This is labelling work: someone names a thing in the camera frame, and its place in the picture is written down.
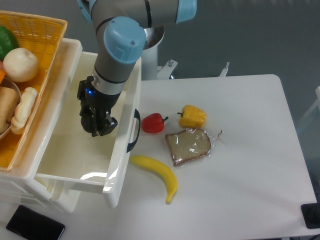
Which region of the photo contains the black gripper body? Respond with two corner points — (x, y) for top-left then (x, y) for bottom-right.
(86, 86), (120, 137)

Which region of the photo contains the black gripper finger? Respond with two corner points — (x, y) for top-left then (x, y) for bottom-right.
(98, 111), (118, 136)
(77, 76), (93, 115)

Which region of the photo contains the dark purple mangosteen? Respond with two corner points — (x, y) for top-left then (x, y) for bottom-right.
(80, 113), (97, 134)

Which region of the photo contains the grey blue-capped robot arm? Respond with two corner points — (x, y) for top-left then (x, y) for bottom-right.
(77, 0), (198, 137)

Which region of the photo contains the open upper white drawer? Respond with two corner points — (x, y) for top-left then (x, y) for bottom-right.
(36, 52), (142, 208)

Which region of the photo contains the white plastic drawer cabinet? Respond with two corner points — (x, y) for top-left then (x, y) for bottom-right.
(0, 38), (83, 213)

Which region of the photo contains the red bell pepper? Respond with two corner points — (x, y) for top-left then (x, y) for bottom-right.
(141, 113), (169, 134)

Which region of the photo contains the cream peanut-shaped toy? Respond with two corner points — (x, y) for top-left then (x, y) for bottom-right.
(10, 87), (38, 135)

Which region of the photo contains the yellow banana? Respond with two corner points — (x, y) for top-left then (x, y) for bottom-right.
(129, 155), (178, 204)

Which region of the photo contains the orange woven basket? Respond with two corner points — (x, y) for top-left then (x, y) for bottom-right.
(0, 10), (69, 172)

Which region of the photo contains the white round bun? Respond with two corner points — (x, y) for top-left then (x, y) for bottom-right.
(3, 47), (39, 83)

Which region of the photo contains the beige potato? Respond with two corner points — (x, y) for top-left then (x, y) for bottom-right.
(0, 86), (20, 134)

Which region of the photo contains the yellow bell pepper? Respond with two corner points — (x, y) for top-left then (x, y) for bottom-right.
(177, 105), (207, 128)

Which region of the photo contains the wrapped bread slice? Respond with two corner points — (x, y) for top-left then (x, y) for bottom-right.
(165, 128), (223, 167)

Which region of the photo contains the green pepper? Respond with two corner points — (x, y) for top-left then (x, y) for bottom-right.
(0, 25), (20, 61)

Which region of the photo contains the black smartphone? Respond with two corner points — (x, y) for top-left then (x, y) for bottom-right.
(6, 205), (66, 240)

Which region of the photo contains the black device at edge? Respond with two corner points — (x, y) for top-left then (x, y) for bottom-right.
(300, 203), (320, 229)

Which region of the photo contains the black drawer handle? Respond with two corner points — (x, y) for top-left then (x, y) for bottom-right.
(126, 109), (142, 153)

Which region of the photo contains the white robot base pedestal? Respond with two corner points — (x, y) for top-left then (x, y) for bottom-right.
(141, 26), (178, 81)

